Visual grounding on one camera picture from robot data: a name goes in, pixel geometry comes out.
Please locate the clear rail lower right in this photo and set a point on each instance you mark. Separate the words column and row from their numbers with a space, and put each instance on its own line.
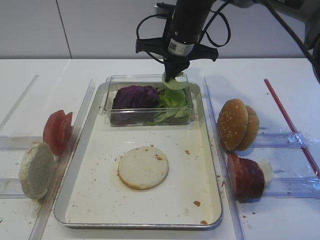
column 293, row 187

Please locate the front tomato slice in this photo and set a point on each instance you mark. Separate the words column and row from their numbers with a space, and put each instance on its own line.
column 53, row 133

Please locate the clear rail lower left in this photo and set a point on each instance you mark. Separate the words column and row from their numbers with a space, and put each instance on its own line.
column 10, row 188

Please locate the clear rail upper right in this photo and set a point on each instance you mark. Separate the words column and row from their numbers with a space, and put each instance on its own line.
column 292, row 140

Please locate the bun half behind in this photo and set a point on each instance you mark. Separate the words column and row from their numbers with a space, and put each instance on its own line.
column 251, row 130

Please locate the round bottom bun slice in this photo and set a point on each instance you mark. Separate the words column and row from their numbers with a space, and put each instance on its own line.
column 143, row 168

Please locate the tomato slice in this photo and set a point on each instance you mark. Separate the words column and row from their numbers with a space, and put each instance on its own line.
column 68, row 127
column 53, row 133

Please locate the front meat patty slice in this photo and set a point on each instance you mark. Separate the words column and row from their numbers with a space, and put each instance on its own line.
column 235, row 173

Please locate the rear tomato slice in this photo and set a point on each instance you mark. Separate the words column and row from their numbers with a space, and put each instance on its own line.
column 68, row 127

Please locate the clear long rail right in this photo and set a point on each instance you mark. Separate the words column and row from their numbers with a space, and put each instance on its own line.
column 225, row 186

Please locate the green lettuce leaf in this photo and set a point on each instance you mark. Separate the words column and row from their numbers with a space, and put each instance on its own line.
column 173, row 84

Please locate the green lettuce pile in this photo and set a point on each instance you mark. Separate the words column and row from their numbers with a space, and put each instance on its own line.
column 178, row 105

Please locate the sesame bun top front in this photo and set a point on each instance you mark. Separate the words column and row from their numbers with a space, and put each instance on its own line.
column 232, row 123

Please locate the white pusher block lower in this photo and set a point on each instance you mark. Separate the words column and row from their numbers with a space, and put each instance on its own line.
column 267, row 170

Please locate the meat patty slice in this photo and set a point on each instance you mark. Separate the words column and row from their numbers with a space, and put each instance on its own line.
column 250, row 189
column 235, row 173
column 243, row 181
column 258, row 180

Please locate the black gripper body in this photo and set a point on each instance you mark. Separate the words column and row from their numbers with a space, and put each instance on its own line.
column 178, row 45

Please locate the clear rail upper left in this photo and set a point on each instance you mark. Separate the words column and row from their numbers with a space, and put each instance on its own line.
column 18, row 143

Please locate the clear long rail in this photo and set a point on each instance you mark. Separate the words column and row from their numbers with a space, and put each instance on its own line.
column 49, row 199
column 225, row 186

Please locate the red straw strip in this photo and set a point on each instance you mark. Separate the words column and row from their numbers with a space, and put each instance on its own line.
column 292, row 127

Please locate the clear long rail left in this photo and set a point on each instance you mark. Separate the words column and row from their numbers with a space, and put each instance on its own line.
column 49, row 199

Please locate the clear strip far left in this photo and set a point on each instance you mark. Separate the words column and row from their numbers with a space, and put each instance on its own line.
column 18, row 101

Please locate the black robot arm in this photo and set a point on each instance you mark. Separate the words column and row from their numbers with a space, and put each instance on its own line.
column 183, row 12

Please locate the clear plastic container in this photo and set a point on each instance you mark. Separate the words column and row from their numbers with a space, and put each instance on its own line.
column 133, row 116

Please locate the purple cabbage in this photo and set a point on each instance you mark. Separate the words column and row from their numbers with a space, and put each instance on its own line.
column 136, row 97

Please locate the silver metal tray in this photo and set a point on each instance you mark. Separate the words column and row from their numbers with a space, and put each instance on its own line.
column 93, row 196

